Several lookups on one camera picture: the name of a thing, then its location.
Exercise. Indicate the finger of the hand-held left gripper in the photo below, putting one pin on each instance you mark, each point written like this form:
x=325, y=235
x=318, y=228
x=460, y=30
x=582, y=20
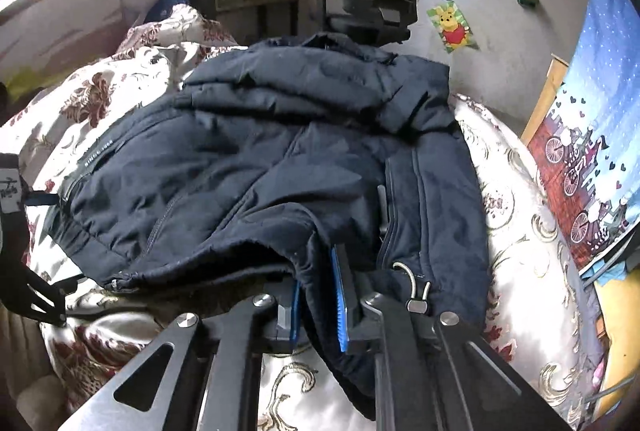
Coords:
x=42, y=200
x=40, y=296

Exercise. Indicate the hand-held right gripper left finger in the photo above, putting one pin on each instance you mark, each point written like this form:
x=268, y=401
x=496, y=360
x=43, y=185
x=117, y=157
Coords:
x=295, y=311

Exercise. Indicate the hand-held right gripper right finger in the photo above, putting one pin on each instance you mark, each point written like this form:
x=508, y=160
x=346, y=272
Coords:
x=342, y=306

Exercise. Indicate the dark navy padded jacket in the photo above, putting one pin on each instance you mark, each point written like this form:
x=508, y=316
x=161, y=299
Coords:
x=250, y=161

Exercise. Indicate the yellow-green cloth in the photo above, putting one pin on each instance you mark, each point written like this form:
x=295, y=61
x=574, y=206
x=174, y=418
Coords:
x=25, y=83

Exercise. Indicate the floral cream and red blanket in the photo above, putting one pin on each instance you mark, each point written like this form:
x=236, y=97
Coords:
x=525, y=221

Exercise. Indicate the blue bag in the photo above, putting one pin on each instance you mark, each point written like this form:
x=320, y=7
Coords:
x=167, y=6

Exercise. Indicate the yellow cloth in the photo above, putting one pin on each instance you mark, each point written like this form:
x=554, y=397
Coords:
x=622, y=341

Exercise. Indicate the yellow bear poster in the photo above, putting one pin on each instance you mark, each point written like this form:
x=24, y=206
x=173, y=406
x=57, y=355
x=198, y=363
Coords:
x=452, y=28

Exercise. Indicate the blue printed curtain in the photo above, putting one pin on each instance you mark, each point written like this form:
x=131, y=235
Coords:
x=605, y=86

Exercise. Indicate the wooden post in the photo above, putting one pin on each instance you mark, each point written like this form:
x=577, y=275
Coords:
x=547, y=96

